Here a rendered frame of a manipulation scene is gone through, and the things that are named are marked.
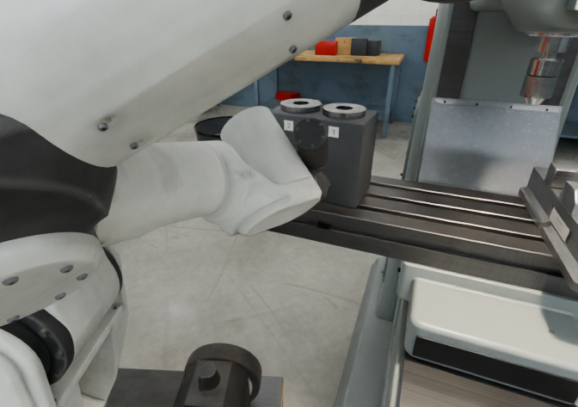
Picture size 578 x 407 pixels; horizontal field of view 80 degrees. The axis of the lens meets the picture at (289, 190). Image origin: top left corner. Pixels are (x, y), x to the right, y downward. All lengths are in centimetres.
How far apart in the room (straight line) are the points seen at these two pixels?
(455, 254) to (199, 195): 58
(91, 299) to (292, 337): 133
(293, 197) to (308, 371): 136
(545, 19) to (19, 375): 79
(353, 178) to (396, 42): 428
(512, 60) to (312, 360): 132
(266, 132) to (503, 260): 55
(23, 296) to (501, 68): 109
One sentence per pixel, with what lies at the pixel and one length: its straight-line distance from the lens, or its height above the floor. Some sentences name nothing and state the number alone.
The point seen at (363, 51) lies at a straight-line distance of 449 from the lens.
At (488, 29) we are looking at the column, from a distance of 111.
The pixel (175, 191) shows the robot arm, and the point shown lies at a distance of 26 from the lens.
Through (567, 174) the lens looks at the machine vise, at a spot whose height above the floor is 106.
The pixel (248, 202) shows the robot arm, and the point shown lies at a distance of 30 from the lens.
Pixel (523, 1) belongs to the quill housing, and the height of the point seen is 135.
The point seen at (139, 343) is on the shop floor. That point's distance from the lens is 185.
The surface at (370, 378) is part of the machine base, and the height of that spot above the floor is 20.
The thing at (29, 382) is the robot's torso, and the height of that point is 100.
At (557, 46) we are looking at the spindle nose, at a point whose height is 129.
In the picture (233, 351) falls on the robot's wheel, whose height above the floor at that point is 59.
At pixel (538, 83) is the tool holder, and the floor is 123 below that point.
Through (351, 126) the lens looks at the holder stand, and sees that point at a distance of 69.
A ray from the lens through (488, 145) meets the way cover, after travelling 111.
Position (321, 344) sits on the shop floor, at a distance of 172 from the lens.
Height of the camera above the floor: 134
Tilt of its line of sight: 27 degrees down
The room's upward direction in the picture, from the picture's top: straight up
